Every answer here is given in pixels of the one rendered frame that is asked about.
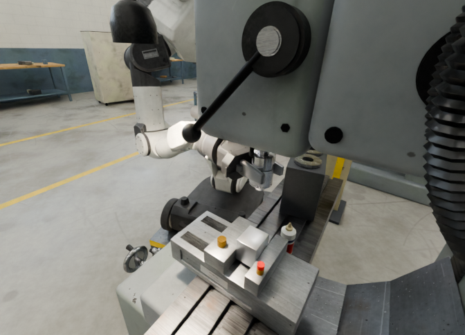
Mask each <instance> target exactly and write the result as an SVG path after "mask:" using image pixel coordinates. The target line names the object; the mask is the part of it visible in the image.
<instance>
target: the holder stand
mask: <svg viewBox="0 0 465 335"><path fill-rule="evenodd" d="M326 164H327V154H323V153H321V152H318V151H316V150H315V149H314V148H312V147H311V148H310V149H309V150H308V151H307V153H305V154H303V155H302V156H299V157H295V158H290V159H289V162H288V164H287V167H286V172H285V177H284V185H283V190H282V198H281V203H280V212H281V213H284V214H287V215H292V216H294V217H299V218H302V219H307V220H309V221H314V218H315V215H316V210H317V207H318V202H319V198H320V193H321V190H322V185H323V182H324V179H325V171H326Z"/></svg>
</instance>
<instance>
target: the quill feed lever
mask: <svg viewBox="0 0 465 335"><path fill-rule="evenodd" d="M310 45H311V28H310V25H309V22H308V20H307V18H306V16H305V15H304V13H303V12H302V11H301V10H299V9H298V8H296V7H294V6H292V5H290V4H287V3H285V2H282V1H271V2H268V3H265V4H263V5H261V6H260V7H258V8H257V9H256V10H255V11H254V12H253V13H252V15H251V16H250V17H249V18H248V21H247V22H246V25H245V26H244V31H243V34H242V39H241V47H242V52H243V56H244V59H245V61H246V63H245V65H243V66H242V68H241V69H240V70H239V71H238V72H237V74H236V75H235V76H234V78H233V79H232V80H231V81H230V82H229V83H228V84H227V85H226V87H225V88H224V89H223V91H222V92H221V93H220V94H219V95H218V96H217V97H216V98H215V100H214V101H213V102H212V104H211V105H210V106H209V107H208V108H207V109H206V110H205V111H204V113H203V114H202V115H201V117H200V118H199V119H198V120H197V121H196V122H195V124H194V123H189V124H187V125H185V126H184V127H183V129H182V132H181V135H182V137H183V139H184V140H185V141H186V142H188V143H195V142H197V141H198V140H199V139H200V137H201V128H202V127H203V126H204V125H205V124H206V123H207V122H208V121H209V120H210V118H211V117H212V116H213V115H214V114H215V113H216V112H217V110H218V109H219V108H220V107H221V106H222V105H223V103H224V102H225V101H227V99H228V98H229V97H230V96H231V95H232V94H233V93H234V92H235V90H236V89H237V88H238V87H239V86H240V85H241V83H242V82H243V81H244V80H245V79H246V78H247V77H248V76H249V75H250V74H251V73H252V72H255V73H256V74H258V75H260V76H262V77H265V78H275V77H279V76H282V75H287V74H289V73H291V72H293V71H294V70H296V69H297V68H298V67H299V66H300V65H301V63H303V61H304V59H305V58H306V56H307V54H308V52H309V48H310Z"/></svg>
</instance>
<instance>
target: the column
mask: <svg viewBox="0 0 465 335"><path fill-rule="evenodd" d="M448 256H450V261H451V264H452V268H453V273H454V276H455V281H456V282H457V286H458V289H459V293H460V296H461V299H462V304H463V308H464V313H465V269H464V267H462V266H461V264H460V263H459V262H458V260H457V258H456V257H455V256H454V255H453V252H452V251H451V249H450V248H449V246H448V245H447V243H446V244H445V245H444V247H443V248H442V250H441V252H440V254H439V255H438V257H437V259H436V260H435V262H436V261H438V260H441V259H443V258H445V257H448Z"/></svg>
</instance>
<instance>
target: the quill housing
mask: <svg viewBox="0 0 465 335"><path fill-rule="evenodd" d="M271 1H282V2H285V3H287V4H290V5H292V6H294V7H296V8H298V9H299V10H301V11H302V12H303V13H304V15H305V16H306V18H307V20H308V22H309V25H310V28H311V45H310V48H309V52H308V54H307V56H306V58H305V59H304V61H303V63H301V65H300V66H299V67H298V68H297V69H296V70H294V71H293V72H291V73H289V74H287V75H282V76H279V77H275V78H265V77H262V76H260V75H258V74H256V73H255V72H252V73H251V74H250V75H249V76H248V77H247V78H246V79H245V80H244V81H243V82H242V83H241V85H240V86H239V87H238V88H237V89H236V90H235V92H234V93H233V94H232V95H231V96H230V97H229V98H228V99H227V101H225V102H224V103H223V105H222V106H221V107H220V108H219V109H218V110H217V112H216V113H215V114H214V115H213V116H212V117H211V118H210V120H209V121H208V122H207V123H206V124H205V125H204V126H203V127H202V128H201V130H202V131H203V132H204V133H205V134H207V135H209V136H213V137H215V138H220V139H223V140H226V141H230V142H234V143H238V144H241V145H245V146H248V147H253V148H255V149H259V150H263V151H266V152H270V153H274V154H278V155H280V156H285V157H289V158H295V157H299V156H302V155H303V154H305V153H307V151H308V150H309V149H310V148H311V147H312V146H311V145H310V142H309V129H310V125H311V119H312V114H313V108H314V104H315V100H316V94H317V89H318V83H319V79H320V72H321V68H322V61H323V57H324V54H325V46H326V43H327V36H328V32H329V26H330V21H331V15H332V11H333V7H334V0H194V22H195V44H196V65H197V106H198V119H199V118H200V117H201V115H202V114H203V113H204V111H205V110H206V109H207V108H208V107H209V106H210V105H211V104H212V102H213V101H214V100H215V98H216V97H217V96H218V95H219V94H220V93H221V92H222V91H223V89H224V88H225V87H226V85H227V84H228V83H229V82H230V81H231V80H232V79H233V78H234V76H235V75H236V74H237V72H238V71H239V70H240V69H241V68H242V66H243V65H245V63H246V61H245V59H244V56H243V52H242V47H241V39H242V34H243V31H244V26H245V25H246V22H247V21H248V18H249V17H250V16H251V15H252V13H253V12H254V11H255V10H256V9H257V8H258V7H260V6H261V5H263V4H265V3H268V2H271Z"/></svg>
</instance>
